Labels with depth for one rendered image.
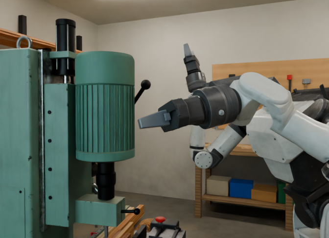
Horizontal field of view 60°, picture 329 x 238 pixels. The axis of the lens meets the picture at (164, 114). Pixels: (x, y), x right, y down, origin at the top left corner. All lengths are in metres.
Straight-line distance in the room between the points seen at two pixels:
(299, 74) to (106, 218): 3.41
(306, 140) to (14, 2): 3.53
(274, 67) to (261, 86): 3.35
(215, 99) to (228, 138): 0.70
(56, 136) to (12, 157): 0.14
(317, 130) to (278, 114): 0.08
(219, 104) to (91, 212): 0.53
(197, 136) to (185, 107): 0.74
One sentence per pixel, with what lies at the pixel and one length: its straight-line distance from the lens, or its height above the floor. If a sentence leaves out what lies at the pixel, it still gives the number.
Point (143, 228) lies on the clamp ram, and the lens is 0.90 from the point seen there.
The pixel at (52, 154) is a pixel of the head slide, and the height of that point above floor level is 1.21.
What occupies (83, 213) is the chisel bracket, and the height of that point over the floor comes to 1.03.
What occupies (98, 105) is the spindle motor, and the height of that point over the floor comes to 1.36.
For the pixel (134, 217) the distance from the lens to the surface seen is 1.16.
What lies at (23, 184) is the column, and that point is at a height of 1.13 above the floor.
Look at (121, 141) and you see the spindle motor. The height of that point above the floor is 1.25.
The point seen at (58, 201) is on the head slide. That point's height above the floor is 1.07.
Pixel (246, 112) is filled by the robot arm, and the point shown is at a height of 1.34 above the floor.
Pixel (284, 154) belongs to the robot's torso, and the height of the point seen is 1.19.
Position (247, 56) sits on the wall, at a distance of 4.06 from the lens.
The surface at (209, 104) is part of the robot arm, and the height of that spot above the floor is 1.36.
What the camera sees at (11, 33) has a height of 2.02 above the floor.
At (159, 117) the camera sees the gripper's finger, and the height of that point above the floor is 1.33.
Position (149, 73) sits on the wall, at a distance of 4.41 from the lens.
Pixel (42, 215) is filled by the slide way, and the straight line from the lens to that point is 0.97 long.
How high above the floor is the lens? 1.35
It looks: 1 degrees down
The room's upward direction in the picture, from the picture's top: straight up
